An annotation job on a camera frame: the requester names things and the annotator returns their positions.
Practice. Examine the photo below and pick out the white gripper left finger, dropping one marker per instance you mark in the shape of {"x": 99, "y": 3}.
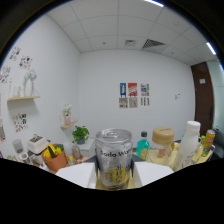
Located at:
{"x": 78, "y": 173}

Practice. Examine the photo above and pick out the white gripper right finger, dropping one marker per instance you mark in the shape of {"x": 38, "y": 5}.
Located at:
{"x": 150, "y": 172}

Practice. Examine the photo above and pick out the silver black soda water can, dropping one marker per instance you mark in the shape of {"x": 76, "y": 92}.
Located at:
{"x": 114, "y": 156}

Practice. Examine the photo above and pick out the orange basket with fruit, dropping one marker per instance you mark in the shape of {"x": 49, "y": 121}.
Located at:
{"x": 56, "y": 161}

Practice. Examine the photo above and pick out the teal liquid bottle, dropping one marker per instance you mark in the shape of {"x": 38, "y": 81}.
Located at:
{"x": 142, "y": 148}

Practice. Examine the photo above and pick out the glass jar with cork lid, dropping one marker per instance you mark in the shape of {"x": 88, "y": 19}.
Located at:
{"x": 161, "y": 146}

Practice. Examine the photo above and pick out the green potted plant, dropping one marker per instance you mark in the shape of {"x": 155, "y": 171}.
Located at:
{"x": 80, "y": 133}

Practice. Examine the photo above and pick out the white milk bottle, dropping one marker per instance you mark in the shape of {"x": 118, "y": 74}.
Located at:
{"x": 187, "y": 146}

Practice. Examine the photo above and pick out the white kitchen appliance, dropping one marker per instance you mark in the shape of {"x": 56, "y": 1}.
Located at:
{"x": 37, "y": 145}

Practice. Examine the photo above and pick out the pink vase with flowers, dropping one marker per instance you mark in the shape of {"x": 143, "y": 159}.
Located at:
{"x": 67, "y": 116}

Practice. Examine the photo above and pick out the clear bottle green cap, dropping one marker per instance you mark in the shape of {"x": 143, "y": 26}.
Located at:
{"x": 201, "y": 145}

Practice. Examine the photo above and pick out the brown door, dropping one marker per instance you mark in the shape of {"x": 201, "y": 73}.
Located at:
{"x": 202, "y": 96}

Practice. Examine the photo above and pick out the white vase with flowers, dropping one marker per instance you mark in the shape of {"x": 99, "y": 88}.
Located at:
{"x": 30, "y": 78}

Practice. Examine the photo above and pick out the ceiling air vent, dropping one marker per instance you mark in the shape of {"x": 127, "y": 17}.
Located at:
{"x": 153, "y": 44}

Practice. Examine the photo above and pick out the white black wall poster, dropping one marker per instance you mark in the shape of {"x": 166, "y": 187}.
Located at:
{"x": 144, "y": 101}

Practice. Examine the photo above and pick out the beige wall poster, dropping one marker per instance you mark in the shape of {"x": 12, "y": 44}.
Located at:
{"x": 133, "y": 102}

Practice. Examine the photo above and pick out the grey wall poster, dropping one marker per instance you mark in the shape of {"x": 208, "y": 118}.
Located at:
{"x": 123, "y": 102}

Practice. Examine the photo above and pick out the multicolour wall poster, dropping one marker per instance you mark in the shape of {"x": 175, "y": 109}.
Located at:
{"x": 144, "y": 89}

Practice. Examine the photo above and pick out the red wall poster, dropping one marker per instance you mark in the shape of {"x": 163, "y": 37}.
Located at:
{"x": 132, "y": 89}

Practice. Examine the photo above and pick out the blue yellow wall poster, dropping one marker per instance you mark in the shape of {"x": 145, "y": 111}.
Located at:
{"x": 123, "y": 90}

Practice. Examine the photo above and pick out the wooden wall shelf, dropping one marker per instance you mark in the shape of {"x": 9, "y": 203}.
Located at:
{"x": 23, "y": 98}

